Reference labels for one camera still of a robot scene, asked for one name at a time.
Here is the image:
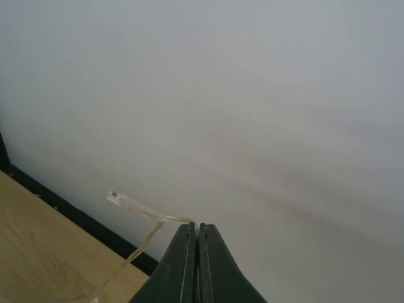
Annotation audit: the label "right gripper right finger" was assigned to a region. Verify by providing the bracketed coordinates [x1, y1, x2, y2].
[198, 223, 266, 303]

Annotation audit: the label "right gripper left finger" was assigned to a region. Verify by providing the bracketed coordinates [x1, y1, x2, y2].
[130, 223, 197, 303]

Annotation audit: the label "clear string lights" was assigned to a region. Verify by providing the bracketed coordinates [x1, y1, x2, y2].
[56, 188, 195, 303]

